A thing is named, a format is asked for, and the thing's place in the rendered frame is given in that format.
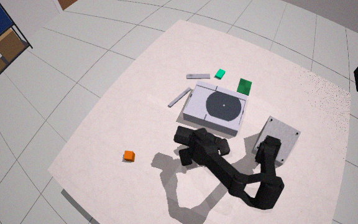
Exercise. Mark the small green block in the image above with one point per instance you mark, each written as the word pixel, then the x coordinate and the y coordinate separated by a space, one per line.
pixel 220 74

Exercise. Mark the small orange cube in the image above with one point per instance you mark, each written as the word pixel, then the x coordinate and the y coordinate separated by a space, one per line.
pixel 129 156

